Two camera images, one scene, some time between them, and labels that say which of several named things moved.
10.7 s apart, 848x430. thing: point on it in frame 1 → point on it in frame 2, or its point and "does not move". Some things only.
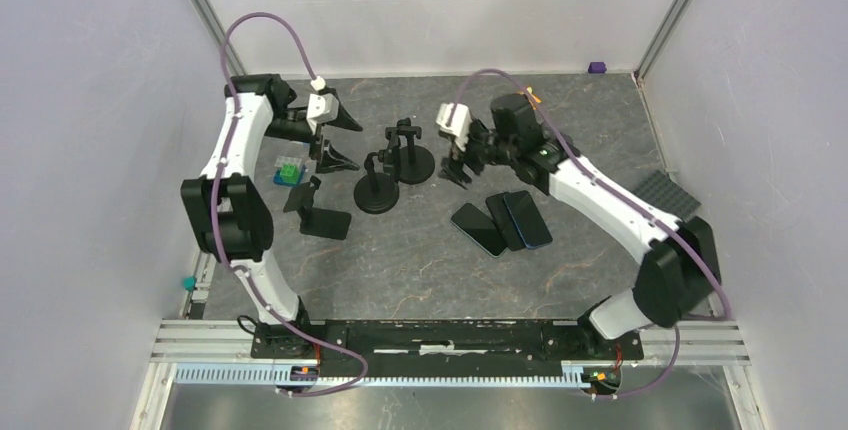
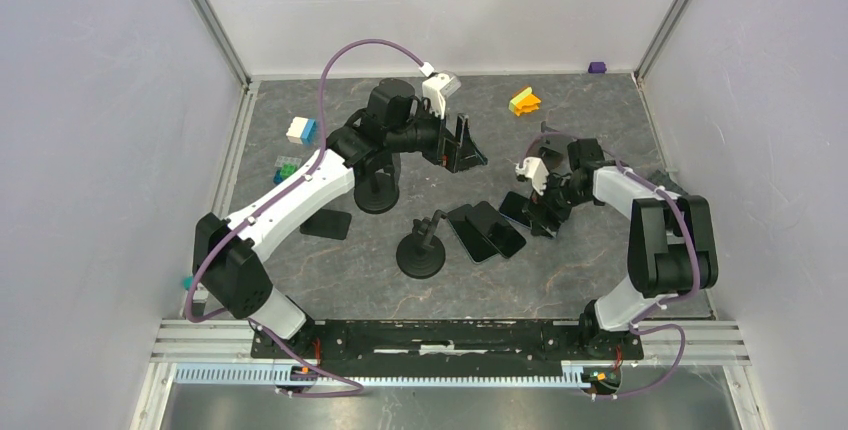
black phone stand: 416,163 → 422,254
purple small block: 597,67 does not move
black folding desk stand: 327,223 does not move
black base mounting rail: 440,348 does not move
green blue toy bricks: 288,171 does not move
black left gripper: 329,160 → 457,153
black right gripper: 452,169 → 540,202
